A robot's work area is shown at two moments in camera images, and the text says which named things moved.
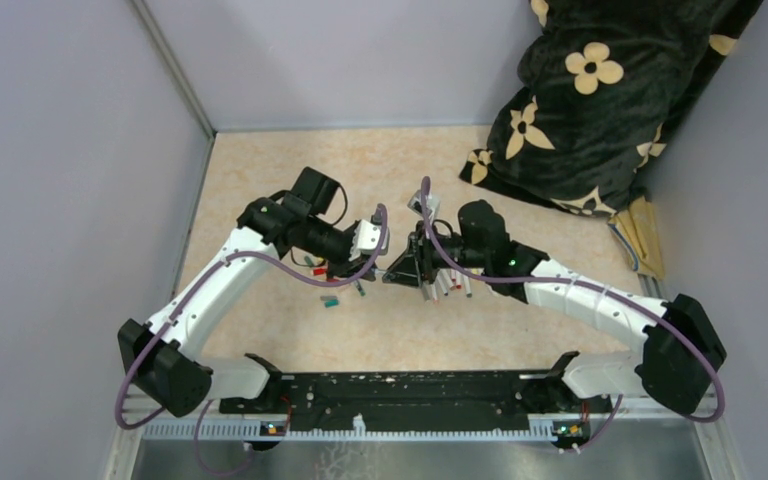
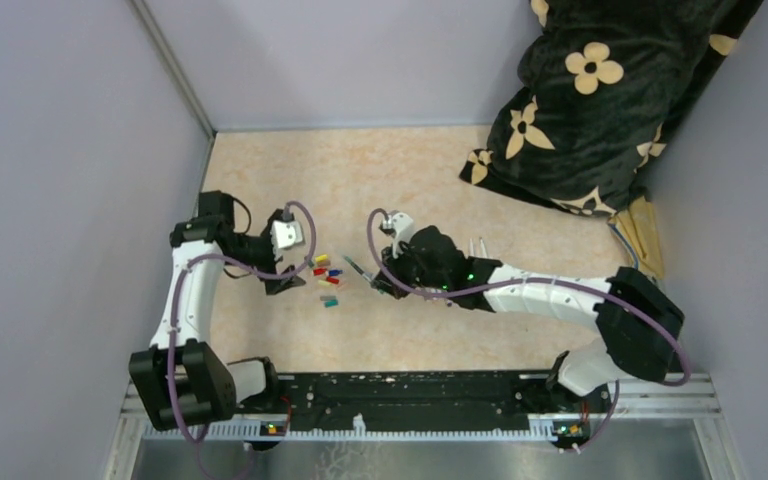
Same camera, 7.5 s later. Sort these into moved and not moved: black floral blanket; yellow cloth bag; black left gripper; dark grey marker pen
Moved: black left gripper; dark grey marker pen
Not moved: yellow cloth bag; black floral blanket
